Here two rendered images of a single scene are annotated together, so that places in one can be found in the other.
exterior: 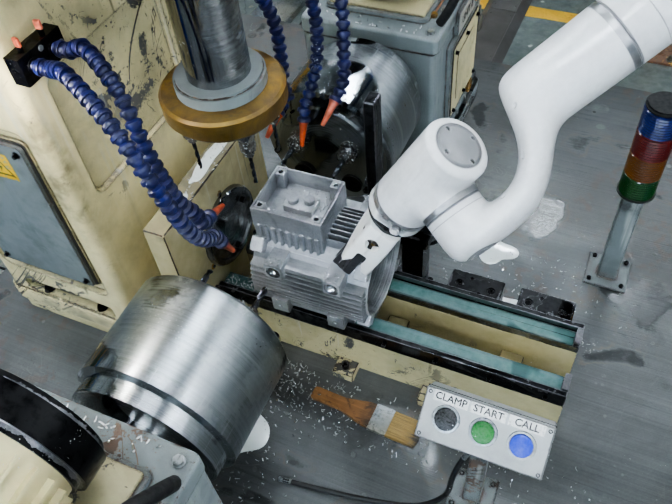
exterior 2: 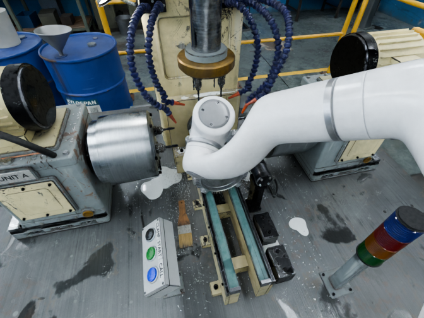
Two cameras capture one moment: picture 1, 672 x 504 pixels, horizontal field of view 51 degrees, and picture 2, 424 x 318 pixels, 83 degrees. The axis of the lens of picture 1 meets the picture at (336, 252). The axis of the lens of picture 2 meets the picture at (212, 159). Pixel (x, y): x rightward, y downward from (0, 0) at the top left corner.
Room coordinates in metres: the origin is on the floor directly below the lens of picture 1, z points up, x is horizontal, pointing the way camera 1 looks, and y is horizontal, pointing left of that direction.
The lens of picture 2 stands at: (0.35, -0.43, 1.65)
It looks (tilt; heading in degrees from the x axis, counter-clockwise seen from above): 46 degrees down; 48
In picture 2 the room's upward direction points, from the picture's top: straight up
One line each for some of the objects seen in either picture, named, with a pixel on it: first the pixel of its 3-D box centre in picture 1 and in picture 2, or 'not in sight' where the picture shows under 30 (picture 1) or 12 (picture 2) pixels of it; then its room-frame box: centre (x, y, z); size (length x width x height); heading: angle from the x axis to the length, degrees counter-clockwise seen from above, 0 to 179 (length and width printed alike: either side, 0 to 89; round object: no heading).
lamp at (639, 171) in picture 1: (646, 161); (382, 243); (0.82, -0.52, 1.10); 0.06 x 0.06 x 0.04
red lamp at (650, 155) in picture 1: (653, 140); (393, 235); (0.82, -0.52, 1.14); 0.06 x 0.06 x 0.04
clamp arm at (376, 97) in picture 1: (375, 159); not in sight; (0.87, -0.08, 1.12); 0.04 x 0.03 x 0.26; 61
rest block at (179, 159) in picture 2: not in sight; (182, 159); (0.75, 0.21, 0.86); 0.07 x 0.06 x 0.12; 151
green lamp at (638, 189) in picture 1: (639, 180); (373, 251); (0.82, -0.52, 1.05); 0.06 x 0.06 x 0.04
